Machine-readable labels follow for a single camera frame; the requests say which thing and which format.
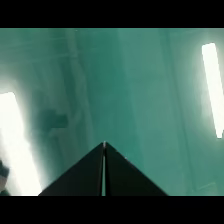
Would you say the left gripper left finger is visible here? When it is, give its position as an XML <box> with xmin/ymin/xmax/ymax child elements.
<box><xmin>38</xmin><ymin>141</ymin><xmax>105</xmax><ymax>197</ymax></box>

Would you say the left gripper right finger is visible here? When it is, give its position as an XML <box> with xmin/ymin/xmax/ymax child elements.
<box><xmin>104</xmin><ymin>141</ymin><xmax>169</xmax><ymax>197</ymax></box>

